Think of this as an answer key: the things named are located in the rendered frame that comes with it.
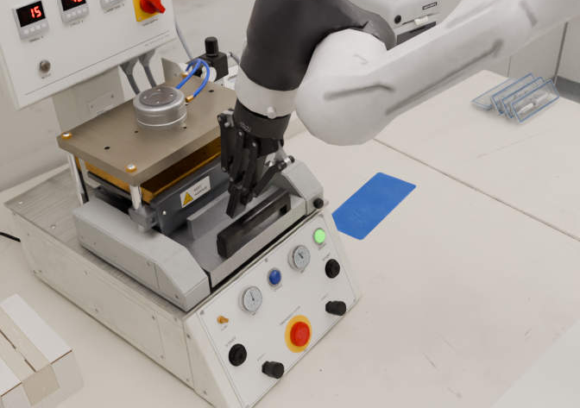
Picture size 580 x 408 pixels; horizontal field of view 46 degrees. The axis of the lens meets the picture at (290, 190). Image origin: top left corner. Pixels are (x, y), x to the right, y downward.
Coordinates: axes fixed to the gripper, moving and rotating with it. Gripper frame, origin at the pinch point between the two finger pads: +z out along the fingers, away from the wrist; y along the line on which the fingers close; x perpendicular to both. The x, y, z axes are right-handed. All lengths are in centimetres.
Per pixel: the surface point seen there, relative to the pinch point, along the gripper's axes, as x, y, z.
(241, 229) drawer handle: -3.8, 4.1, 0.7
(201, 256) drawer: -9.0, 1.9, 5.2
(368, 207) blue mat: 39.8, 6.9, 26.5
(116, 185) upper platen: -9.7, -16.3, 5.4
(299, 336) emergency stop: -0.3, 18.3, 17.9
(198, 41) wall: 54, -58, 32
